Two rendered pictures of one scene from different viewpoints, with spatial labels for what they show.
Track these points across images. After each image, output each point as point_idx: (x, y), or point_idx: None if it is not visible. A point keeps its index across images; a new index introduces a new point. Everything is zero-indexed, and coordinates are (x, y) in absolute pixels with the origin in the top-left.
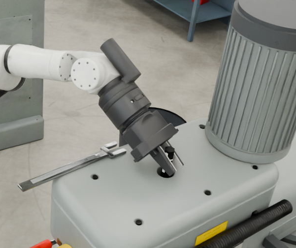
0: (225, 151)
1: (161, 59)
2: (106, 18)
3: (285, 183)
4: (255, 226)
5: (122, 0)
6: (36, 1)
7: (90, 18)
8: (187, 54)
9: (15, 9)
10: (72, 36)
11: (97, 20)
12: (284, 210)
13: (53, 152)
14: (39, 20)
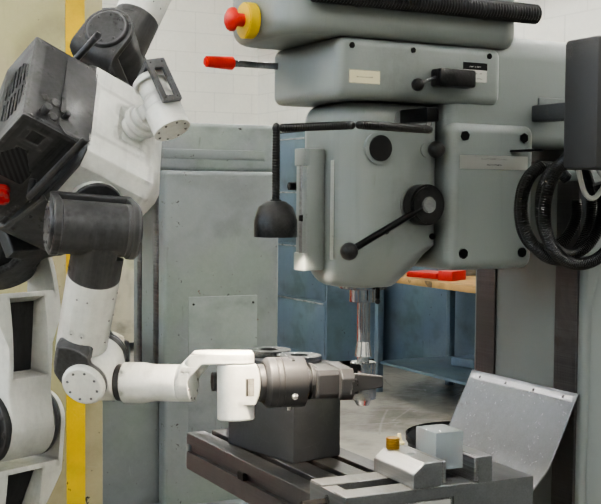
0: None
1: None
2: (404, 428)
3: (550, 41)
4: (483, 1)
5: (437, 410)
6: (263, 271)
7: (375, 429)
8: None
9: (229, 281)
10: (340, 446)
11: (387, 430)
12: (528, 6)
13: None
14: (269, 306)
